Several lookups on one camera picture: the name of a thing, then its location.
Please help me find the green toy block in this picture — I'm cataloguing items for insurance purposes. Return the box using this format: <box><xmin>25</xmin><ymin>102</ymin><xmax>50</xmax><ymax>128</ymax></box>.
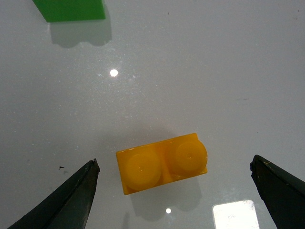
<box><xmin>34</xmin><ymin>0</ymin><xmax>106</xmax><ymax>22</ymax></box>

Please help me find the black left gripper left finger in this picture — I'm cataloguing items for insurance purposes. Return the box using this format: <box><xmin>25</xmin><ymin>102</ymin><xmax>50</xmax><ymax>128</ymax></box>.
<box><xmin>9</xmin><ymin>159</ymin><xmax>100</xmax><ymax>229</ymax></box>

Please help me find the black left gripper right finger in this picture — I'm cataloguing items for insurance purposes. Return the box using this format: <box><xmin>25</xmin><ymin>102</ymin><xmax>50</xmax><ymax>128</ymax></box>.
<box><xmin>250</xmin><ymin>155</ymin><xmax>305</xmax><ymax>229</ymax></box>

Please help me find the yellow toy block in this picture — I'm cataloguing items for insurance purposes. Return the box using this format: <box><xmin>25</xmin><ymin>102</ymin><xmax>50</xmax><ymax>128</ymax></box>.
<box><xmin>116</xmin><ymin>133</ymin><xmax>208</xmax><ymax>195</ymax></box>

